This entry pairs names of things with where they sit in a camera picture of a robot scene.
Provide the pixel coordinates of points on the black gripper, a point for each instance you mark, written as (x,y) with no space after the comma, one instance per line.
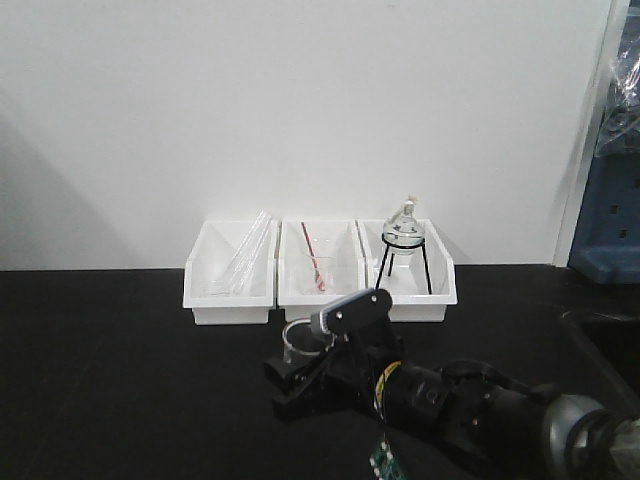
(351,373)

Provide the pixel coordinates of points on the clear glass beaker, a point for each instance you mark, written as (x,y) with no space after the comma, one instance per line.
(300,344)

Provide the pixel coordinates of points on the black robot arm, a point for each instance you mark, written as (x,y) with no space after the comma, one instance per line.
(486,423)

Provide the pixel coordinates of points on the small beaker in bin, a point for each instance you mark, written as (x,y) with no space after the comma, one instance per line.
(320,269)

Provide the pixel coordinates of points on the red stirring rod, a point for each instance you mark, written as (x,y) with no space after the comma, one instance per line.
(318,279)

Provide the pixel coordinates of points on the green circuit board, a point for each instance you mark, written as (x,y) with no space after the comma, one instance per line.
(383,462)

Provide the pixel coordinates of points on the glass test tubes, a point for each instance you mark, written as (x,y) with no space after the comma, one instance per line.
(242,263)

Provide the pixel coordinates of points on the left white storage bin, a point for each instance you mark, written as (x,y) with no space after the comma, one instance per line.
(210,255)

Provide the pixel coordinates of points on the white storage bin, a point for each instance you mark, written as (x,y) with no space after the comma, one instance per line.
(210,255)
(339,238)
(407,286)

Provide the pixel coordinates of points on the middle white storage bin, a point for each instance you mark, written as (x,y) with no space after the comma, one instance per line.
(339,238)

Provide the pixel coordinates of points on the right white storage bin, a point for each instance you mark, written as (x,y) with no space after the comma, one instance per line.
(407,286)

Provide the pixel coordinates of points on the glass alcohol lamp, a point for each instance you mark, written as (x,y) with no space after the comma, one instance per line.
(402,231)

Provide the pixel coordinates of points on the black tripod stand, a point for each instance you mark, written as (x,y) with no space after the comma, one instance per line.
(404,260)

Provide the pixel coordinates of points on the black sink basin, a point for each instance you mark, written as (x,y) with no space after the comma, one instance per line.
(611,340)

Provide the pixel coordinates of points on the blue grey drying rack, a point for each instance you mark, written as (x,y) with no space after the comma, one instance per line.
(605,248)

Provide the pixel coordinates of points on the clear plastic bag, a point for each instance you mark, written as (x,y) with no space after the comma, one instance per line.
(619,130)

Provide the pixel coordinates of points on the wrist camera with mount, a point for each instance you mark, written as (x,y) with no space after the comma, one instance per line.
(363,312)

